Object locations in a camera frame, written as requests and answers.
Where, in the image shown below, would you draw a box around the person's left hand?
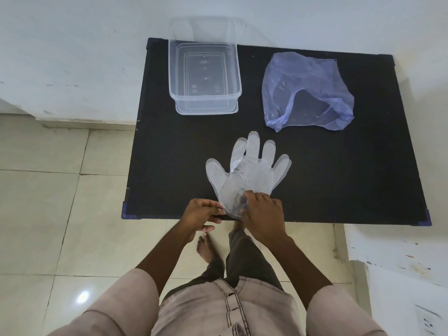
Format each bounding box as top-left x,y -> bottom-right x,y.
178,198 -> 226,244

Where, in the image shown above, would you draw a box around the person's left forearm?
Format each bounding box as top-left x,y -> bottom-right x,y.
135,223 -> 192,297

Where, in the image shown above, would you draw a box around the clear plastic lid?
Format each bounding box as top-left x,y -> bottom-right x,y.
169,16 -> 272,47

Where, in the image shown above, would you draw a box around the person's right forearm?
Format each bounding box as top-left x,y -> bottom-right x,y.
260,236 -> 334,311

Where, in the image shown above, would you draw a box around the clear plastic container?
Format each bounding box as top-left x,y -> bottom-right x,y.
168,39 -> 243,116

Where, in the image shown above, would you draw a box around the clear plastic glove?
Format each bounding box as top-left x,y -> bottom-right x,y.
229,131 -> 292,219
205,131 -> 292,221

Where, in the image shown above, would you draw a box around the blue plastic bag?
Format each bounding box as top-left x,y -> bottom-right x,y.
261,51 -> 355,133

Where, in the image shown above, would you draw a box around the person's right hand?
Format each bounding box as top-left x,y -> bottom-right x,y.
239,191 -> 289,247

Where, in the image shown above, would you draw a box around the person's bare foot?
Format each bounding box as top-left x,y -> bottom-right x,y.
196,234 -> 223,265

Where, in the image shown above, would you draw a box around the white wall socket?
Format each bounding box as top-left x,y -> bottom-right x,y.
414,304 -> 443,336

